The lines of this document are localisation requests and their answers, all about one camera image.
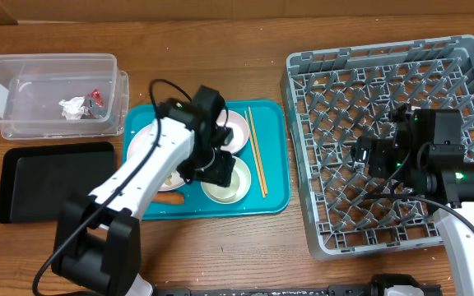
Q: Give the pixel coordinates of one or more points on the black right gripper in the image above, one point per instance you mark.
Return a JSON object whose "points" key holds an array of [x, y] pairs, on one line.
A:
{"points": [[380, 153]]}

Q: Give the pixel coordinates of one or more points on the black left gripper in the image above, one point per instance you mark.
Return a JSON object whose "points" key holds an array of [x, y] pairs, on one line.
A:
{"points": [[220, 173]]}

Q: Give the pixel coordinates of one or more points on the pale green bowl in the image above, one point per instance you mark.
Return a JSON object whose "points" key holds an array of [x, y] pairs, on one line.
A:
{"points": [[239, 185]]}

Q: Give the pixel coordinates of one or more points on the red snack wrapper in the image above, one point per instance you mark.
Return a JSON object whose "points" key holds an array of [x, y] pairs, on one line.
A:
{"points": [[95, 104]]}

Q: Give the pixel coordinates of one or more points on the white tissue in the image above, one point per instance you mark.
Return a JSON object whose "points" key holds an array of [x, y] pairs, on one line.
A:
{"points": [[74, 108]]}

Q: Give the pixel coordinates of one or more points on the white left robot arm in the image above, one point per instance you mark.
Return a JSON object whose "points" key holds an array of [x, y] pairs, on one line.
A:
{"points": [[98, 239]]}

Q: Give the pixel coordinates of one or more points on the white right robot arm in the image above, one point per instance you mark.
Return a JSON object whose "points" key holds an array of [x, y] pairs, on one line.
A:
{"points": [[425, 162]]}

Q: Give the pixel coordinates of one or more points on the grey dishwasher rack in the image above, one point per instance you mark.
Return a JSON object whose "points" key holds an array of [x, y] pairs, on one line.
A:
{"points": [[334, 96]]}

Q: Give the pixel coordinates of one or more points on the clear plastic waste bin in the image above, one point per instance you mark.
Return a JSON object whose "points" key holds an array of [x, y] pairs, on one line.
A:
{"points": [[32, 85]]}

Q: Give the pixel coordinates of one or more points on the wooden chopstick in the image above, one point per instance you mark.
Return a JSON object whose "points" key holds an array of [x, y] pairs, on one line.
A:
{"points": [[255, 158], [258, 155]]}

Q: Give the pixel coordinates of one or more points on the pile of peanut shells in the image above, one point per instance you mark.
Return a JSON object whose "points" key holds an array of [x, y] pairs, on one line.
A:
{"points": [[169, 182]]}

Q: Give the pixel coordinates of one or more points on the pink bowl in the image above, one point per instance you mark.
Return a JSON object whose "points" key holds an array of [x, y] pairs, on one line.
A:
{"points": [[240, 130]]}

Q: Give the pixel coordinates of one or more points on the orange carrot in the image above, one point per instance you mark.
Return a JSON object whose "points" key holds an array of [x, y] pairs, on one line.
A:
{"points": [[169, 198]]}

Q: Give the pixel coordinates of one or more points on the teal serving tray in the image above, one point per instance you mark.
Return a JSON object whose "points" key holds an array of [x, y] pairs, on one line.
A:
{"points": [[269, 124]]}

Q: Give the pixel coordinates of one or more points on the black plastic tray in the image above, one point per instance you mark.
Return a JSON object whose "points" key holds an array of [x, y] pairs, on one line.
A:
{"points": [[36, 180]]}

